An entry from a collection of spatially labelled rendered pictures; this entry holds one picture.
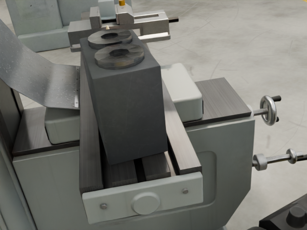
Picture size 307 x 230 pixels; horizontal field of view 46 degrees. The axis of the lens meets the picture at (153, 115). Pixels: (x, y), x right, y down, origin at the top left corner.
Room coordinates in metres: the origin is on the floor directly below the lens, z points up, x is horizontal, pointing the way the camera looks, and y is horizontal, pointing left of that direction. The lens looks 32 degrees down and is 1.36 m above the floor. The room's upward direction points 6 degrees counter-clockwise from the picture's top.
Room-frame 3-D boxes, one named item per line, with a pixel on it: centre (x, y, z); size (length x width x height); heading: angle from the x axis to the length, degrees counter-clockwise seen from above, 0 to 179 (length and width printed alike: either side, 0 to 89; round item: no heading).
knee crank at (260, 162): (1.00, -0.44, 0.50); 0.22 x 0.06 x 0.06; 96
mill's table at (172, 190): (1.10, 0.10, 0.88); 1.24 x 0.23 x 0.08; 6
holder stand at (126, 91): (0.66, 0.06, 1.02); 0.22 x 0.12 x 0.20; 13
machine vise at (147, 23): (1.26, 0.09, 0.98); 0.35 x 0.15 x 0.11; 94
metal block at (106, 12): (1.26, 0.12, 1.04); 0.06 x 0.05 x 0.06; 4
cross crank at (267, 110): (1.14, -0.40, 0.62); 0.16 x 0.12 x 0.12; 96
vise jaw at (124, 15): (1.26, 0.06, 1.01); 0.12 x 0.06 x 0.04; 4
